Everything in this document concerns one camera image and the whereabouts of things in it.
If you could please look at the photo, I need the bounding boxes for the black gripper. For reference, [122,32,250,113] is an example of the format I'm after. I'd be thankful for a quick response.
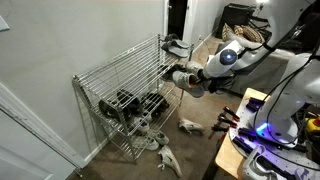
[196,71,236,95]

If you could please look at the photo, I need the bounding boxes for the grey sneaker orange insole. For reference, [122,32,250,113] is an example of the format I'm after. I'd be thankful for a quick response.
[171,70,207,99]
[184,60,205,79]

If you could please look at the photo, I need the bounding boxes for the dark grey slip-on shoe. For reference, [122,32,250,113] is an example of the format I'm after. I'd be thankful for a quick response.
[160,67,178,82]
[169,63,187,76]

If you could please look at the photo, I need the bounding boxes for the black grey slide sandal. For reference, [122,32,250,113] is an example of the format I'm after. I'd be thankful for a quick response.
[161,40,190,59]
[163,32,192,50]

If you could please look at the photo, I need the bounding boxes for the black orange bar clamp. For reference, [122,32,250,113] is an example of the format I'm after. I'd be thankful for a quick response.
[207,123,231,140]
[216,112,239,130]
[222,105,241,123]

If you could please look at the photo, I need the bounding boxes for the dark brown shoe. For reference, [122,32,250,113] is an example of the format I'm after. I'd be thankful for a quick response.
[148,94,168,113]
[154,92,171,106]

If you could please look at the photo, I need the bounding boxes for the white Nike sneaker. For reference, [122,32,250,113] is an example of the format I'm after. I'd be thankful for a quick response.
[156,144,183,178]
[177,117,206,135]

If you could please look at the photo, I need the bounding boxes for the patterned brown pillow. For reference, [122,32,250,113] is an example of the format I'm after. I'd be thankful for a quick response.
[232,24,267,45]
[221,22,235,43]

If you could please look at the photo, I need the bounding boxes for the short black metal block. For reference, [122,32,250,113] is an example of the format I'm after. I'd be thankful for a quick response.
[245,96,267,113]

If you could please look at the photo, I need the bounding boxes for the grey sofa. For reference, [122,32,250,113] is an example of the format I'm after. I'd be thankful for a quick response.
[213,33,302,97]

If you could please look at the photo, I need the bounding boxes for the black shoe white stripes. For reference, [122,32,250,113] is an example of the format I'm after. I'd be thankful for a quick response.
[140,99,160,119]

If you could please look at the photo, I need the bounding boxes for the black aluminium extrusion bar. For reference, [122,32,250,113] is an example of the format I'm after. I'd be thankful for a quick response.
[231,135,298,180]
[237,127,259,141]

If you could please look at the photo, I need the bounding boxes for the white knit sneaker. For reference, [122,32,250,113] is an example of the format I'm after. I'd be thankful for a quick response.
[151,130,170,146]
[131,134,161,152]

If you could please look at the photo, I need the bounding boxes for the black speaker box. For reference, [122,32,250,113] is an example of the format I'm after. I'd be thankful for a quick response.
[216,2,258,40]

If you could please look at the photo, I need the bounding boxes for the black sneaker white swoosh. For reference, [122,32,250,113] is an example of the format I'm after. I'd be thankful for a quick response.
[116,88,145,117]
[97,99,125,124]

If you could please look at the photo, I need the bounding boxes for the small white shoe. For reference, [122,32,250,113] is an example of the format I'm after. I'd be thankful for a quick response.
[133,117,151,135]

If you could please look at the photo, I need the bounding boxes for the white curved plastic stand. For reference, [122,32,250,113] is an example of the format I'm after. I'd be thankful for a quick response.
[241,144,268,180]

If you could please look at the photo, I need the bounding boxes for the red yellow emergency stop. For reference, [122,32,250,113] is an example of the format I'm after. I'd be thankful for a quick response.
[305,114,320,135]

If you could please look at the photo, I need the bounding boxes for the small door stopper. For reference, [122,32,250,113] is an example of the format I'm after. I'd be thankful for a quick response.
[73,167,85,179]

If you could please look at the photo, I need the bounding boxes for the white panel door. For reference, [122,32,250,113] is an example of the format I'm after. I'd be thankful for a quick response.
[0,108,78,180]

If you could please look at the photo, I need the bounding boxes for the yellow cable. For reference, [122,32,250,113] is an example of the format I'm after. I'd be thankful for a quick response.
[206,91,242,105]

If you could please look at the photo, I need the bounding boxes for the round grey base plate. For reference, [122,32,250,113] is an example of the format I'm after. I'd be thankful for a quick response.
[228,99,320,180]

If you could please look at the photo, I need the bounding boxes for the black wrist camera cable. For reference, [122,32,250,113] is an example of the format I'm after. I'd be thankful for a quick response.
[245,12,320,145]

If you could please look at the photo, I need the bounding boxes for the chrome wire shoe rack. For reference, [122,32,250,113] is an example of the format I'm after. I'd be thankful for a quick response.
[71,33,195,165]

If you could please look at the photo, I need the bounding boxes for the wooden table black frame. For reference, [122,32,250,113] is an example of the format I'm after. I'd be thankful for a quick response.
[214,87,278,180]

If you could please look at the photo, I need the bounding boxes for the black cable bundle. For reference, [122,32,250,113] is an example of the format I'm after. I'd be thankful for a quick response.
[292,105,320,162]

